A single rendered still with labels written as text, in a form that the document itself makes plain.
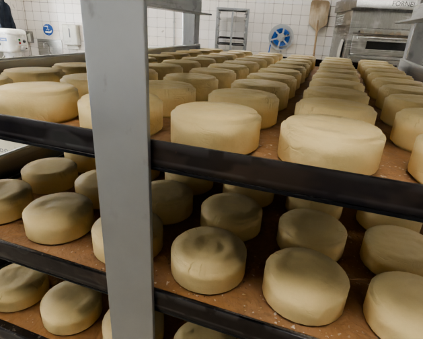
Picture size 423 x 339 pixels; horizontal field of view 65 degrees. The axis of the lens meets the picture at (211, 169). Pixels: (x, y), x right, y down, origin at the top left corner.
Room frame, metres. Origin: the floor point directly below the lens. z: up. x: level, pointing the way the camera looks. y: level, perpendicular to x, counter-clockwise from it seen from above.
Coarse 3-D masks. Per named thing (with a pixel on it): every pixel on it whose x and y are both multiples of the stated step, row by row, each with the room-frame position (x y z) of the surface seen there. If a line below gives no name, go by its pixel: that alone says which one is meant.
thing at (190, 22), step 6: (186, 18) 0.79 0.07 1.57; (192, 18) 0.79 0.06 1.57; (198, 18) 0.81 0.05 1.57; (186, 24) 0.79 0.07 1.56; (192, 24) 0.79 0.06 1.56; (198, 24) 0.81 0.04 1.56; (186, 30) 0.79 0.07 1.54; (192, 30) 0.79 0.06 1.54; (198, 30) 0.81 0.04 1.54; (186, 36) 0.79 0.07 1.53; (192, 36) 0.79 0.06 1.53; (198, 36) 0.81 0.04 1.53; (186, 42) 0.79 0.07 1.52; (192, 42) 0.79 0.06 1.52; (198, 42) 0.81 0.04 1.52
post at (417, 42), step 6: (420, 0) 0.65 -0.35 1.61; (414, 24) 0.65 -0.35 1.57; (420, 24) 0.65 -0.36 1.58; (414, 30) 0.65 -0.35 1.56; (420, 30) 0.65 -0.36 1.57; (408, 36) 0.67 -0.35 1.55; (414, 36) 0.65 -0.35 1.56; (420, 36) 0.65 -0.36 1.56; (408, 42) 0.66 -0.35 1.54; (414, 42) 0.65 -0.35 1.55; (420, 42) 0.65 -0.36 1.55; (408, 48) 0.65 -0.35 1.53; (414, 48) 0.65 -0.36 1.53; (420, 48) 0.64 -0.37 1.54; (408, 54) 0.65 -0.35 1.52; (414, 54) 0.65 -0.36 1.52; (420, 54) 0.64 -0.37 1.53; (408, 60) 0.65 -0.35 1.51; (414, 60) 0.65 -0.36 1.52; (420, 60) 0.64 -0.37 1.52
